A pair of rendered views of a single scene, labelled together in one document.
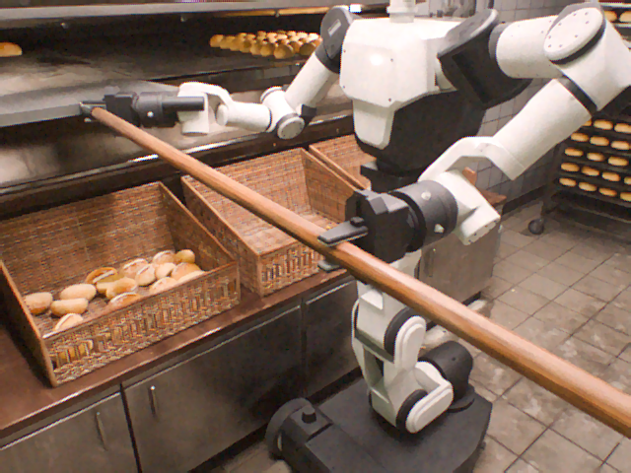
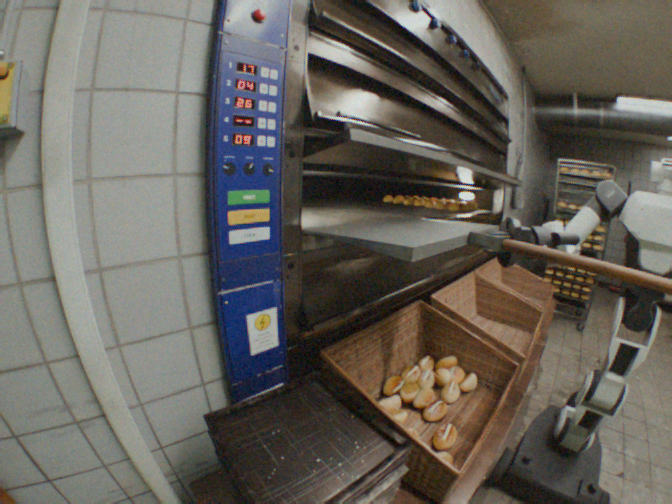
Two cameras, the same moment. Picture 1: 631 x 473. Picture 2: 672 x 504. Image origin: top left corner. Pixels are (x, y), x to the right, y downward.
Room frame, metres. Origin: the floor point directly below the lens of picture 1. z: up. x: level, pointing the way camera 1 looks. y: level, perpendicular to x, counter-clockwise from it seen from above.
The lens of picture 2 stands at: (0.65, 0.95, 1.31)
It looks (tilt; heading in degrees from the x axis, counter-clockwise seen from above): 14 degrees down; 358
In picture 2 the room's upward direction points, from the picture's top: 2 degrees clockwise
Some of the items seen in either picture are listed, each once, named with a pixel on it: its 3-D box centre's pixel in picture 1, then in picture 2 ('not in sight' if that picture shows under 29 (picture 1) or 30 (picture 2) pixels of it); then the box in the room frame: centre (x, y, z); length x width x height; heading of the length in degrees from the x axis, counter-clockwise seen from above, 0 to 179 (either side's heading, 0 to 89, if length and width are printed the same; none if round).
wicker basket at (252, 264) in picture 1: (283, 212); (492, 319); (1.71, 0.13, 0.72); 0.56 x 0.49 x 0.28; 131
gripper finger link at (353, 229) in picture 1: (341, 231); not in sight; (0.56, -0.03, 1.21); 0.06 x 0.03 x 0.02; 130
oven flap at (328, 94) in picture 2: not in sight; (460, 143); (1.90, 0.33, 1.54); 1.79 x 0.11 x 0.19; 131
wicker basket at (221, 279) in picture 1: (115, 266); (431, 380); (1.31, 0.60, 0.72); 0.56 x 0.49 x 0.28; 132
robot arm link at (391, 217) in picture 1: (392, 227); not in sight; (0.62, -0.10, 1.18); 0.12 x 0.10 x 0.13; 130
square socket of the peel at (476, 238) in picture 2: (91, 109); (486, 240); (1.25, 0.55, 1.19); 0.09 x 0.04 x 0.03; 40
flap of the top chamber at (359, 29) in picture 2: not in sight; (461, 91); (1.90, 0.33, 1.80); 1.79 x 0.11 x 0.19; 131
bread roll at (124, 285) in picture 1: (123, 291); (425, 398); (1.33, 0.60, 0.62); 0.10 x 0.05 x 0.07; 135
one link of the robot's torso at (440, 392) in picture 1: (409, 393); (574, 428); (1.26, -0.29, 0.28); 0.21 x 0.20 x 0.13; 130
